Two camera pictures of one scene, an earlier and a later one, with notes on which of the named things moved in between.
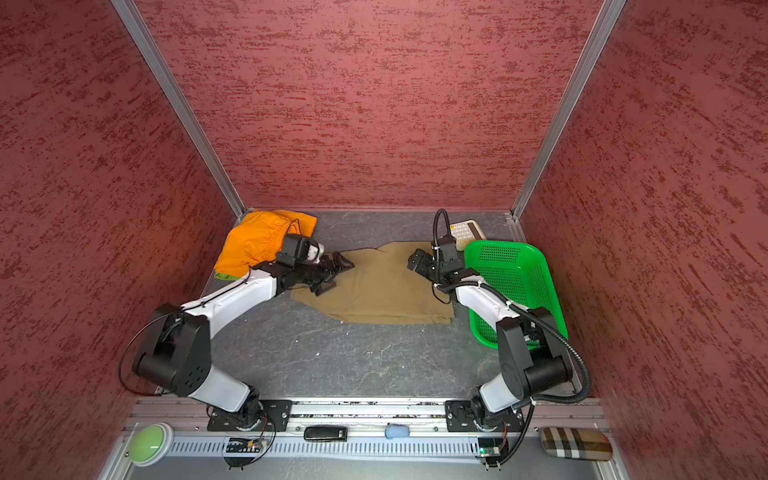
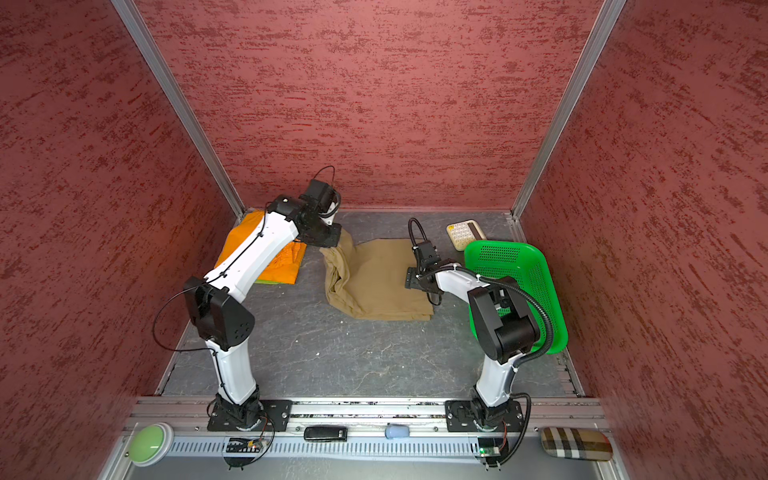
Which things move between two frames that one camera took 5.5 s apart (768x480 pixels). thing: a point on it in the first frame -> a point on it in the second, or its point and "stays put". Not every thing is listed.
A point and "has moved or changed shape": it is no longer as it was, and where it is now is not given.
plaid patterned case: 577,443 stays put
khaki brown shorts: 382,288 has moved or changed shape
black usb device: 326,433 stays put
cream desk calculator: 466,232 stays put
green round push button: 150,444 stays put
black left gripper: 329,271 -> 330,241
